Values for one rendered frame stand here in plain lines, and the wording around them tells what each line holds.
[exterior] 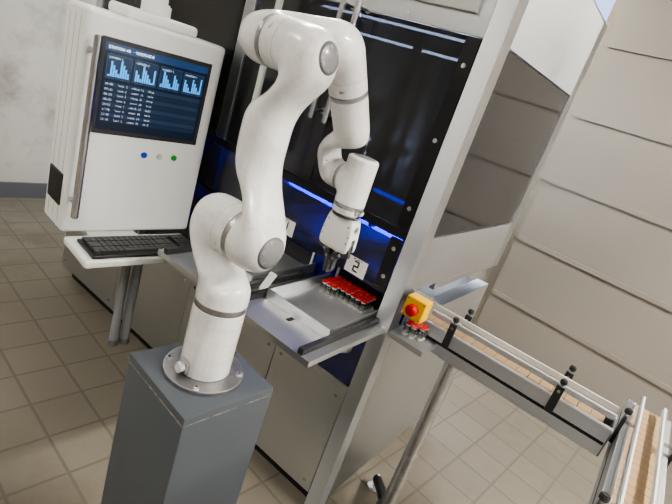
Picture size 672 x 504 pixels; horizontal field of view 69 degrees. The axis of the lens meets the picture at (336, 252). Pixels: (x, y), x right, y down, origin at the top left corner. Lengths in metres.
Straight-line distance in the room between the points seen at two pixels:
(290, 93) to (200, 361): 0.61
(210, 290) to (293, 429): 1.08
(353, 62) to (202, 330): 0.66
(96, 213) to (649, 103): 3.13
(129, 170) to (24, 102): 2.39
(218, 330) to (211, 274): 0.12
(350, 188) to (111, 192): 0.99
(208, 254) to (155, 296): 1.46
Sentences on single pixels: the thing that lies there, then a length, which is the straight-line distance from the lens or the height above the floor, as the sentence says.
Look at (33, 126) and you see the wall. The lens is 4.35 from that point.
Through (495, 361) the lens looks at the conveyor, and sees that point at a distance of 1.65.
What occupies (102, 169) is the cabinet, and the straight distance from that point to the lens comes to 1.92.
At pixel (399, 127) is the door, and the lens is 1.60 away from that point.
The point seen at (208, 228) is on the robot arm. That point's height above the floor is 1.22.
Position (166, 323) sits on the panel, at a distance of 2.51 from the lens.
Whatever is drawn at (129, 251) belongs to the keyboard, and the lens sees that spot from 1.84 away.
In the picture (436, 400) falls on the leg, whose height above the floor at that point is 0.67.
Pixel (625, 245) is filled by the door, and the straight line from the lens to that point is 3.63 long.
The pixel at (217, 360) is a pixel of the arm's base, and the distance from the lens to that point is 1.17.
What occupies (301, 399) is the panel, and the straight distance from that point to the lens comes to 1.97.
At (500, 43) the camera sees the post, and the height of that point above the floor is 1.80.
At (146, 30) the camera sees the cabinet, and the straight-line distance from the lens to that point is 1.87.
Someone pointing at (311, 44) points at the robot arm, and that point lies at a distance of 0.92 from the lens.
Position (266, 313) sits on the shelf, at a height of 0.88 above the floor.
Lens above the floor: 1.60
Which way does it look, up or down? 19 degrees down
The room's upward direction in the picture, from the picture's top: 19 degrees clockwise
